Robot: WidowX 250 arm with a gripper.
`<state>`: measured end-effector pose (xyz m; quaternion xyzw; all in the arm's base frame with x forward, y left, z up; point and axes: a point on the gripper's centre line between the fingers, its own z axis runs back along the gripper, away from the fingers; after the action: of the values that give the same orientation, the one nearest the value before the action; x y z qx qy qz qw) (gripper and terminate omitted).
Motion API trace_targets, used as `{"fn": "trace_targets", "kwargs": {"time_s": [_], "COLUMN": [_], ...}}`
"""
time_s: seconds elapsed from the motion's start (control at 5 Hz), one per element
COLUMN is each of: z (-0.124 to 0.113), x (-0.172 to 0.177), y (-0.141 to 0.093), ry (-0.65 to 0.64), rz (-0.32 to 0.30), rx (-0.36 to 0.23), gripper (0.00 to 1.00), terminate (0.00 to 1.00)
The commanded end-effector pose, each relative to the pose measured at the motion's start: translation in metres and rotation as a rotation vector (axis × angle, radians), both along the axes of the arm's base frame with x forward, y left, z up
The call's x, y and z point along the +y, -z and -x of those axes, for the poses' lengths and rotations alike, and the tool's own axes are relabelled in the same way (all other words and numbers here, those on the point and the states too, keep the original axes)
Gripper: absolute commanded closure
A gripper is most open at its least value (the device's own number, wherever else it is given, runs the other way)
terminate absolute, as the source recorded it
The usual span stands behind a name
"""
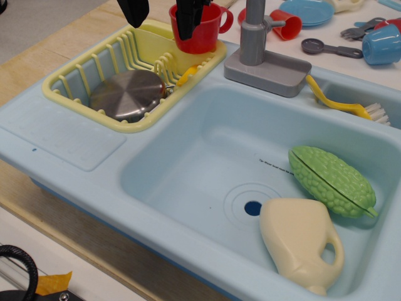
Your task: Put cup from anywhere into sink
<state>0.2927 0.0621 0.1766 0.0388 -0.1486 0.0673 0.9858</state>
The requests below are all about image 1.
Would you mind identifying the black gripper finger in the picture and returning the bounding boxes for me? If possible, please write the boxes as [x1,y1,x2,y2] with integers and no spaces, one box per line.
[175,0,211,41]
[117,0,149,28]

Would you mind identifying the red plastic mug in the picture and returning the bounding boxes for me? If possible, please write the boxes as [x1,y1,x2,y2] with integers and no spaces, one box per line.
[169,1,234,54]

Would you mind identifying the red cup lying down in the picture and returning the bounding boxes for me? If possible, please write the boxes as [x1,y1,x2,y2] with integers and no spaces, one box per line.
[237,8,303,41]

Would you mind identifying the light blue toy sink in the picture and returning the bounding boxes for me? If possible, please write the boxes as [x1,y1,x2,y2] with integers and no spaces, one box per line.
[0,19,401,301]

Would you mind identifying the blue plastic cup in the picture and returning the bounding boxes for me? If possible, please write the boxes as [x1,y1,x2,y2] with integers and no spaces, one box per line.
[362,24,400,65]

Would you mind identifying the red cup behind blue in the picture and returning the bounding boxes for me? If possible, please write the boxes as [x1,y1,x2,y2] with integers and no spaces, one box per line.
[373,18,401,31]

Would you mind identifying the yellow utensil in rack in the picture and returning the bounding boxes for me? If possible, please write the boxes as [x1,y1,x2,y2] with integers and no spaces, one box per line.
[175,65,201,87]

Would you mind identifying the yellow dish rack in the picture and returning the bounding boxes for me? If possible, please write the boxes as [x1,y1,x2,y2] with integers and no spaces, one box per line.
[42,20,227,133]

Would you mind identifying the grey toy faucet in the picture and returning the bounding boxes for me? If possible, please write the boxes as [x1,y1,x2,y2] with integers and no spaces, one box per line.
[224,1,312,97]

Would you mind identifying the stainless steel pot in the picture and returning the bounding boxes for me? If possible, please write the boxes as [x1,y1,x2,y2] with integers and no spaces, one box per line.
[88,70,167,123]

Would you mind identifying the blue plastic plate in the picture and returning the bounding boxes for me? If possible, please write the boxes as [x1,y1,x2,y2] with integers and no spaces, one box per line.
[279,0,335,27]

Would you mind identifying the grey toy spoon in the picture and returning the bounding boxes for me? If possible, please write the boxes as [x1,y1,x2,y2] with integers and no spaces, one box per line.
[301,38,363,59]

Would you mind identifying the grey toy fork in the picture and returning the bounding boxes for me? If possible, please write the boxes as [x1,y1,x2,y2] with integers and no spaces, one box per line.
[340,18,385,40]

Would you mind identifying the yellow dish brush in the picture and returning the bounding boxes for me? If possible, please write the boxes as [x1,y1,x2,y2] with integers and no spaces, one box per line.
[305,75,391,126]

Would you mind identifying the green bitter melon toy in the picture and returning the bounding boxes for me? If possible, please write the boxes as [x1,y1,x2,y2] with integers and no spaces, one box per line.
[288,145,378,218]

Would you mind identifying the cream plastic jug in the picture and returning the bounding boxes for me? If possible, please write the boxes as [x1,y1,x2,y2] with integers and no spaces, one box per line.
[259,198,345,296]

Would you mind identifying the yellow tape piece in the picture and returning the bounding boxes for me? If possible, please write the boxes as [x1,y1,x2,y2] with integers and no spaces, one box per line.
[35,271,73,296]

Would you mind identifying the black cable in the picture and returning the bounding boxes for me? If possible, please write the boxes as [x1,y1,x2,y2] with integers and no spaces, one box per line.
[0,245,39,301]

